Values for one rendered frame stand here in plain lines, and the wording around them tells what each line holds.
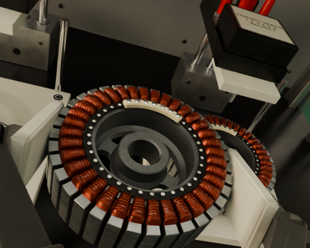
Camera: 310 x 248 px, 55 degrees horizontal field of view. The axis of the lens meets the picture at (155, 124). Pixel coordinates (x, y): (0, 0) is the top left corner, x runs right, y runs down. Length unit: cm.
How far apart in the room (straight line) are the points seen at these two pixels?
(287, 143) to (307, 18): 20
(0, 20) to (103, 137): 13
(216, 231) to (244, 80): 14
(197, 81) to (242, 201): 25
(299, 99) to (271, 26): 24
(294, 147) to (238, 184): 29
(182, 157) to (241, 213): 6
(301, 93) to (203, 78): 20
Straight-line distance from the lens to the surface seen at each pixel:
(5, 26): 27
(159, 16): 49
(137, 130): 21
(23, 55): 41
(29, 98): 35
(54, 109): 18
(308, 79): 53
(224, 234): 30
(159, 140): 19
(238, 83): 29
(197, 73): 39
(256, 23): 32
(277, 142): 45
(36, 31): 38
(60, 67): 34
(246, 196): 17
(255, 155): 33
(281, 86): 37
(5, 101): 35
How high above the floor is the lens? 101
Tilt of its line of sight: 41 degrees down
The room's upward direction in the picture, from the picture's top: 23 degrees clockwise
